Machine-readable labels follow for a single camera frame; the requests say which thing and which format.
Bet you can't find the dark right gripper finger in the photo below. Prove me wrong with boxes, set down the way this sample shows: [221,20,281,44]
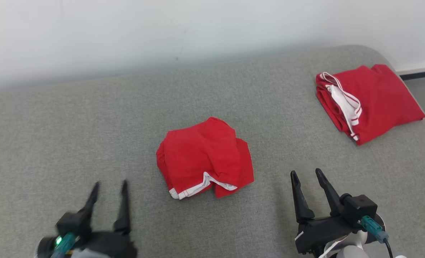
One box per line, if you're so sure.
[315,168,344,218]
[290,170,315,223]

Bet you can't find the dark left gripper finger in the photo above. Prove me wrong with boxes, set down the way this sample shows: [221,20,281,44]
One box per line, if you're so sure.
[113,180,132,234]
[83,181,101,216]

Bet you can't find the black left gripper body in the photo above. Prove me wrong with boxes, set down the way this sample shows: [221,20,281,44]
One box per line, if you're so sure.
[81,231,138,258]

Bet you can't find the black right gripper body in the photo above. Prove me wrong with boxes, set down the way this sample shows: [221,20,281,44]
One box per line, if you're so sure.
[295,215,363,255]

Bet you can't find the red shorts white trim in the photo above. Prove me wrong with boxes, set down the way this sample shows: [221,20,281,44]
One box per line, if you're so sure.
[156,117,254,200]

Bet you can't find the red basketball jersey white sleeves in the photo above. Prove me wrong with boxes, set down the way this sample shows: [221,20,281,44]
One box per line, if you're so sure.
[316,64,425,145]

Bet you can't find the black floor edge strip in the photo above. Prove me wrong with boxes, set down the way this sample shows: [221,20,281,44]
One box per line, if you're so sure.
[400,70,425,81]

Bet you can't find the white baseboard strip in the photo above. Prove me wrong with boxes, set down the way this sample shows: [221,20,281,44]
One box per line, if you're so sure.
[395,60,425,75]

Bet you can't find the teal left camera connector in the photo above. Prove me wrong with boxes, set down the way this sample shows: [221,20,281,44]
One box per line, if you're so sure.
[51,233,77,258]

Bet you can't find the teal camera connector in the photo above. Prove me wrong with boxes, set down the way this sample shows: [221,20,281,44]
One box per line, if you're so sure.
[51,233,77,258]
[359,215,390,244]

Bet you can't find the teal right camera connector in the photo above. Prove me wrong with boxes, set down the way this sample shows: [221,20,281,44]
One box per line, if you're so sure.
[359,215,390,244]

